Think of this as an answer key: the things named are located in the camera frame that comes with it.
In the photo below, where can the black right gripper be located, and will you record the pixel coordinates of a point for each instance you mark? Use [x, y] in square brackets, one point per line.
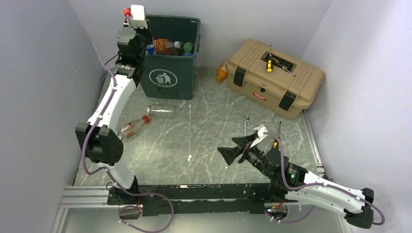
[229, 154]

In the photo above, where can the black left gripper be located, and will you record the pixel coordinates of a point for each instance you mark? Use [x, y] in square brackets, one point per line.
[146, 32]

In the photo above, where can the pepsi bottle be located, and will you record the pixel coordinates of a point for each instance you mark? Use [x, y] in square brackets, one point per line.
[150, 49]

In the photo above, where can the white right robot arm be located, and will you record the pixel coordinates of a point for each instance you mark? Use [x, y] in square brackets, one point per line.
[289, 181]

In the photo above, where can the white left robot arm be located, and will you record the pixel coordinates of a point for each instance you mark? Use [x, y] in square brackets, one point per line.
[100, 144]

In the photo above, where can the dark green trash bin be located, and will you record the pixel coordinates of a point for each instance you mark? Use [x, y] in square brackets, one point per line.
[172, 76]

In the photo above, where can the clear bottle near bin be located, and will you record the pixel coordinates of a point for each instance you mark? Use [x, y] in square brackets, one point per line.
[161, 111]

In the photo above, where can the silver open end wrench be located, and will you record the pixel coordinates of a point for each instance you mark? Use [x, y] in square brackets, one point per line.
[245, 125]

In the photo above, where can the yellow black screwdriver on table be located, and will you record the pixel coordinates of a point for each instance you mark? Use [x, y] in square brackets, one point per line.
[277, 136]

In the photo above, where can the orange bottle behind toolbox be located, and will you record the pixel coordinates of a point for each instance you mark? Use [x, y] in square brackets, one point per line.
[221, 73]

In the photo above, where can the tan plastic toolbox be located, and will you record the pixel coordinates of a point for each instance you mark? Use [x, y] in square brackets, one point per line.
[278, 90]

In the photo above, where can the small red cap bottle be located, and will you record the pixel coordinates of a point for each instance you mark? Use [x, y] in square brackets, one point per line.
[134, 127]

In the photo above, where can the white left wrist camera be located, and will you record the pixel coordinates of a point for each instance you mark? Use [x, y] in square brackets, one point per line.
[136, 16]

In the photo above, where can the yellow handled screwdriver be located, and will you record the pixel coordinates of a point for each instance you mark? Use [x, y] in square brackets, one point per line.
[269, 66]

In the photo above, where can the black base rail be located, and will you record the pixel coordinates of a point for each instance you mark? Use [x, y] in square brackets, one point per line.
[253, 198]

